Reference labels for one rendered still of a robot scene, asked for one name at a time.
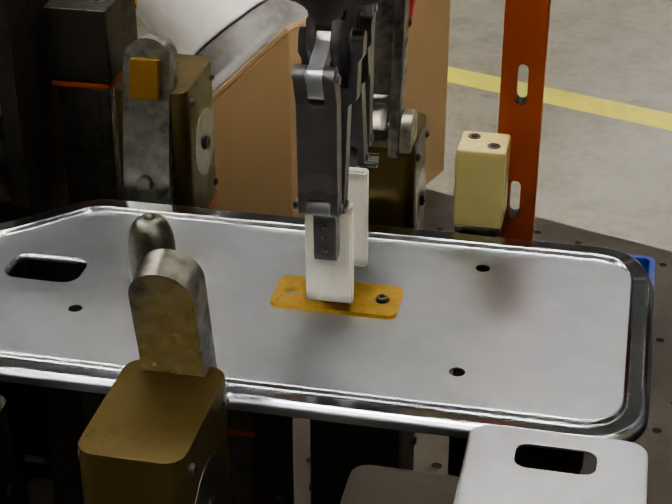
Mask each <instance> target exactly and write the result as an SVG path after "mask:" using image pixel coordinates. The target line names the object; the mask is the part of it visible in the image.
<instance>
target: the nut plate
mask: <svg viewBox="0 0 672 504"><path fill-rule="evenodd" d="M290 290H296V291H299V293H297V294H289V293H287V291H290ZM380 294H384V295H386V296H387V297H388V301H389V302H388V303H385V304H380V303H377V302H376V297H377V296H378V295H380ZM403 296H404V290H403V289H402V288H401V287H397V286H388V285H378V284H369V283H359V282H354V299H353V302H351V304H347V303H337V302H328V301H318V300H309V299H307V298H306V277H302V276H293V275H286V276H283V277H281V278H280V280H279V282H278V284H277V286H276V288H275V290H274V292H273V294H272V296H271V298H270V304H271V305H272V306H273V307H277V308H286V309H296V310H305V311H314V312H323V313H332V314H341V315H351V316H360V317H369V318H378V319H393V318H395V317H396V316H397V314H398V311H399V308H400V305H401V302H402V299H403Z"/></svg>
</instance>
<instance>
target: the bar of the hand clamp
mask: <svg viewBox="0 0 672 504"><path fill-rule="evenodd" d="M376 4H378V9H377V12H376V18H375V34H374V85H373V94H382V95H390V110H389V132H388V154H387V155H388V157H390V158H398V156H399V142H400V125H401V118H402V114H403V112H404V110H405V90H406V70H407V49H408V29H409V8H410V0H384V1H382V2H379V3H376Z"/></svg>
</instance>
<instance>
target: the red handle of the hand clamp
mask: <svg viewBox="0 0 672 504"><path fill-rule="evenodd" d="M415 3H416V0H410V8H409V27H410V26H411V24H412V19H413V13H414V8H415ZM389 110H390V95H382V94H373V134H374V140H381V141H382V140H385V139H386V137H387V136H388V132H389Z"/></svg>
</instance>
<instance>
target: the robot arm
mask: <svg viewBox="0 0 672 504"><path fill-rule="evenodd" d="M382 1H384V0H137V8H136V16H137V17H138V19H139V20H140V21H141V23H142V24H143V25H144V27H145V28H146V29H147V31H148V32H149V33H150V34H159V35H163V36H165V37H167V38H168V39H169V40H170V41H172V43H173V44H174V45H175V47H176V49H177V53H178V54H187V55H199V56H206V57H208V58H210V59H211V71H212V74H213V75H214V79H213V81H212V94H214V93H215V92H216V91H217V90H218V89H219V88H220V87H221V86H222V85H224V84H225V83H226V82H227V81H228V80H229V79H230V78H231V77H232V76H233V75H234V74H235V73H236V72H238V71H239V70H240V69H241V68H242V67H243V66H244V65H245V64H246V63H247V62H248V61H249V60H251V59H252V58H253V57H254V56H255V55H256V54H257V53H258V52H259V51H260V50H261V49H262V48H264V47H265V46H266V45H267V44H268V43H269V42H270V41H271V40H272V39H273V38H274V37H275V36H277V35H278V34H279V33H280V32H281V31H282V30H283V29H284V28H285V27H287V26H289V25H290V24H292V23H294V22H296V21H298V20H299V19H301V18H303V17H305V16H307V15H308V16H307V18H306V26H300V28H299V33H298V53H299V55H300V57H301V60H302V62H301V64H295V65H294V67H293V70H292V73H291V78H292V80H293V88H294V96H295V103H296V140H297V179H298V197H297V198H296V199H295V200H294V201H293V208H294V209H298V212H299V214H305V253H306V298H307V299H309V300H318V301H328V302H337V303H347V304H351V302H353V299H354V266H359V267H365V266H367V263H368V203H369V170H367V168H360V167H370V168H377V167H378V163H379V153H369V152H368V146H369V147H370V146H371V144H372V143H373V140H374V134H373V85H374V34H375V18H376V12H377V9H378V4H376V3H379V2H382Z"/></svg>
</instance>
